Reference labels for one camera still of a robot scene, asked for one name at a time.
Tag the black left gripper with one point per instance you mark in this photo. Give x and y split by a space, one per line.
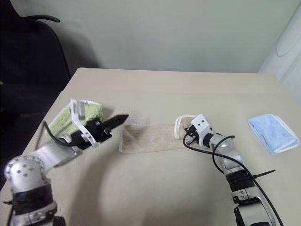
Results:
96 131

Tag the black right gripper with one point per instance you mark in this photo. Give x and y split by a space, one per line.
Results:
191 134

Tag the beige towel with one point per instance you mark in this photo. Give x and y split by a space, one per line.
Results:
150 137

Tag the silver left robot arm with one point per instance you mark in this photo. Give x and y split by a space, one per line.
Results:
35 160

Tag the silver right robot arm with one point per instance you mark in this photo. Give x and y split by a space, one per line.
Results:
237 179

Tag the folded green towel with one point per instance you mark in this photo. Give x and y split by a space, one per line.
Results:
63 120

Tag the folded blue towel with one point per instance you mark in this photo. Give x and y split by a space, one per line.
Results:
274 134

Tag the black zip tie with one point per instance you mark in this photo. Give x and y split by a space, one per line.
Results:
264 173

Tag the black office chair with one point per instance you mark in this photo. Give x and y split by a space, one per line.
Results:
26 66

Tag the dark rounded shape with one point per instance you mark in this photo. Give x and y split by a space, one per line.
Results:
59 221

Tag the white curved panel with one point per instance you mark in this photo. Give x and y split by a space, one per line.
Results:
287 54

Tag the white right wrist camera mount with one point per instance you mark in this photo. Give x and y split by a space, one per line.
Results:
201 127

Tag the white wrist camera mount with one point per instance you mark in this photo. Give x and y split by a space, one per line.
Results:
80 127
201 127

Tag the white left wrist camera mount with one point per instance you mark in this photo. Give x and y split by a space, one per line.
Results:
80 127

